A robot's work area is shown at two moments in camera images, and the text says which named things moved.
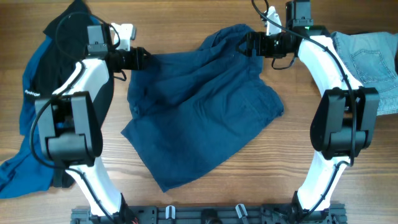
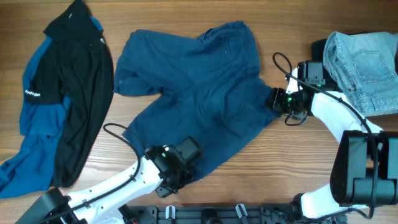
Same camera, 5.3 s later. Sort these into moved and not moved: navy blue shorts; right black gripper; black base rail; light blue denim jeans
Moved: navy blue shorts; right black gripper
Not moved: light blue denim jeans; black base rail
